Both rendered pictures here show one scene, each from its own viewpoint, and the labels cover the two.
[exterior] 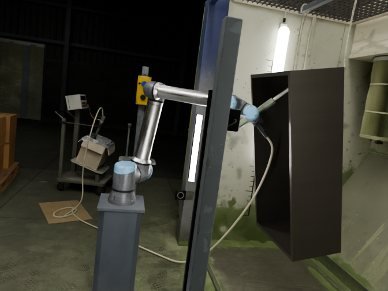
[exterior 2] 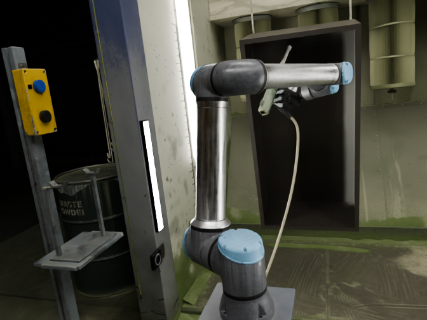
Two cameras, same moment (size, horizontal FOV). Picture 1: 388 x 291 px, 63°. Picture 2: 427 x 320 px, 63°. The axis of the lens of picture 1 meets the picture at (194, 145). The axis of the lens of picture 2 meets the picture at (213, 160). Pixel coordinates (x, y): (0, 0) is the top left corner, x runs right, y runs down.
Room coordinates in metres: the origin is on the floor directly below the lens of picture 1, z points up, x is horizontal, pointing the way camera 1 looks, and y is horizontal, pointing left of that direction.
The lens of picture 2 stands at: (1.63, 1.39, 1.40)
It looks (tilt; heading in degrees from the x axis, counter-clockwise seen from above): 12 degrees down; 301
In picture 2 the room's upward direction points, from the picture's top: 6 degrees counter-clockwise
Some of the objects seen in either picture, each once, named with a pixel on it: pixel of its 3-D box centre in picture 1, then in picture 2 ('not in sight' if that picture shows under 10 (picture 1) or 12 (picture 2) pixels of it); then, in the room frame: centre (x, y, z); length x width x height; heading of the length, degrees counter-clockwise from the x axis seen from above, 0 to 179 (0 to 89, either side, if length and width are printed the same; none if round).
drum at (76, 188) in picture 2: not in sight; (103, 226); (3.73, -0.33, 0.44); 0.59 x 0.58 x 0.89; 173
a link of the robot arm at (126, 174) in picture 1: (125, 175); (240, 260); (2.14, 0.44, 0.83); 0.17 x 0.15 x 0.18; 158
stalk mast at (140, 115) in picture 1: (136, 153); (53, 239); (3.02, 0.54, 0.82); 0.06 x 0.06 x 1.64; 12
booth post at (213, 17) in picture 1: (200, 127); (135, 143); (3.00, -0.04, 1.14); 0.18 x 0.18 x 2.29; 12
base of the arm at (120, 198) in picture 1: (122, 194); (245, 297); (2.13, 0.45, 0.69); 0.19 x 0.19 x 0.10
